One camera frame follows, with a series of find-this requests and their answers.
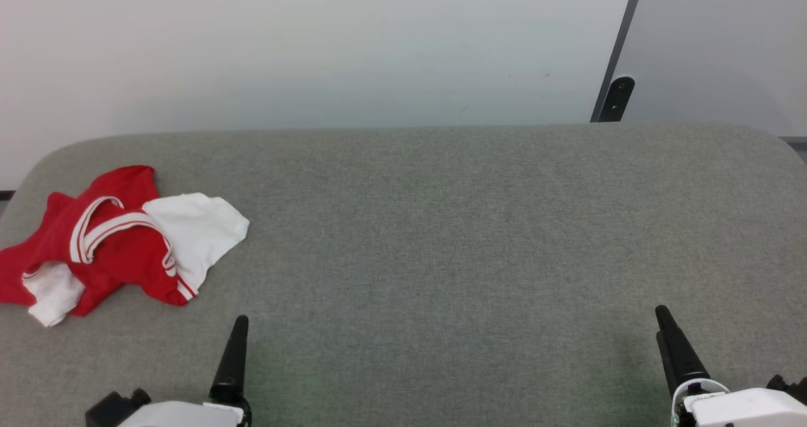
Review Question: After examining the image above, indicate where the red and white jersey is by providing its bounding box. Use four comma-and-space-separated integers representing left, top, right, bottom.
0, 165, 251, 328

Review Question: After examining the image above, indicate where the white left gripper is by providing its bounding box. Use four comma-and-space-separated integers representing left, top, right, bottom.
119, 315, 253, 427

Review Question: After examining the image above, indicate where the grey fabric sofa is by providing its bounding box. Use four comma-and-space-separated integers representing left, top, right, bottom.
0, 123, 807, 427

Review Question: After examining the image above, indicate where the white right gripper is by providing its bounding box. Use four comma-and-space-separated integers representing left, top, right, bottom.
654, 305, 807, 427

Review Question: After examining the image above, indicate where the dark thin wall strip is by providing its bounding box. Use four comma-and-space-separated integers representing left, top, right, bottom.
589, 0, 648, 123

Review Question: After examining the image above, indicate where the black wall bracket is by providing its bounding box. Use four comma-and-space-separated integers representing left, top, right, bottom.
598, 76, 636, 123

